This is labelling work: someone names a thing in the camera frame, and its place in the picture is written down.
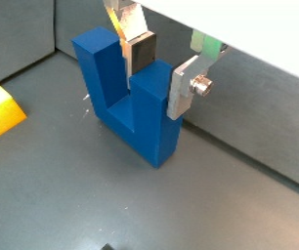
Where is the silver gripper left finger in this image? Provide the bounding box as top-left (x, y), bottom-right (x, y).
top-left (102, 0), bottom-right (156, 78)

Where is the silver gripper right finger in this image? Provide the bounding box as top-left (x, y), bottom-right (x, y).
top-left (166, 30), bottom-right (229, 120)

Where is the blue U-shaped block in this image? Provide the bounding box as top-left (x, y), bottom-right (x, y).
top-left (71, 27), bottom-right (182, 167)

